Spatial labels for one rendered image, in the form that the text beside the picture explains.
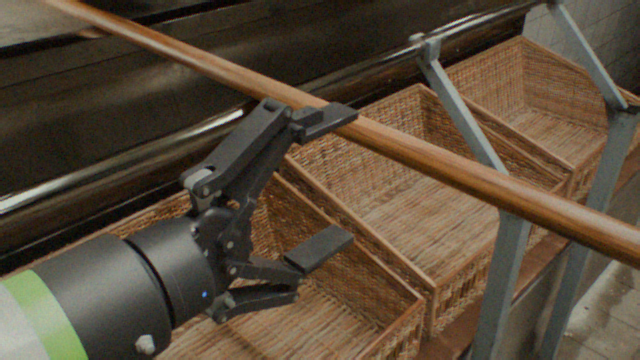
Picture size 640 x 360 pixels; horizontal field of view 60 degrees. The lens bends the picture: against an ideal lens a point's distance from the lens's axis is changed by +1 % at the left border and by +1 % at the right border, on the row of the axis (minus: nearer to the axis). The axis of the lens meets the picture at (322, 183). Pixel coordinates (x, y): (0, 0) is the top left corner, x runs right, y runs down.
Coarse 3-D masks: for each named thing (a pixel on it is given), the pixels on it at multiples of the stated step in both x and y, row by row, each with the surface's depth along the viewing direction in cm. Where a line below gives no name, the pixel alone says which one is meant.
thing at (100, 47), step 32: (224, 0) 108; (256, 0) 108; (288, 0) 114; (320, 0) 121; (96, 32) 91; (160, 32) 96; (192, 32) 101; (0, 64) 80; (32, 64) 83; (64, 64) 86
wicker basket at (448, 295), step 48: (432, 96) 155; (336, 144) 138; (432, 144) 162; (336, 192) 141; (384, 192) 154; (432, 192) 157; (384, 240) 110; (432, 240) 139; (480, 240) 138; (528, 240) 132; (432, 288) 104; (480, 288) 121; (432, 336) 112
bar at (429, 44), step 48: (528, 0) 111; (432, 48) 90; (576, 48) 121; (144, 144) 60; (192, 144) 63; (480, 144) 91; (624, 144) 121; (48, 192) 53; (576, 288) 145; (480, 336) 107
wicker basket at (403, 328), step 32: (288, 192) 117; (128, 224) 102; (256, 224) 124; (288, 224) 123; (320, 224) 114; (352, 256) 111; (320, 288) 124; (352, 288) 115; (384, 288) 108; (192, 320) 115; (256, 320) 116; (288, 320) 116; (320, 320) 116; (352, 320) 116; (384, 320) 112; (416, 320) 102; (160, 352) 109; (192, 352) 109; (224, 352) 109; (256, 352) 108; (288, 352) 109; (320, 352) 109; (352, 352) 109; (384, 352) 96; (416, 352) 108
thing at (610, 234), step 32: (64, 0) 97; (128, 32) 84; (192, 64) 74; (224, 64) 71; (256, 96) 67; (288, 96) 63; (352, 128) 57; (384, 128) 55; (416, 160) 52; (448, 160) 50; (480, 192) 48; (512, 192) 47; (544, 192) 46; (544, 224) 45; (576, 224) 43; (608, 224) 42; (608, 256) 43
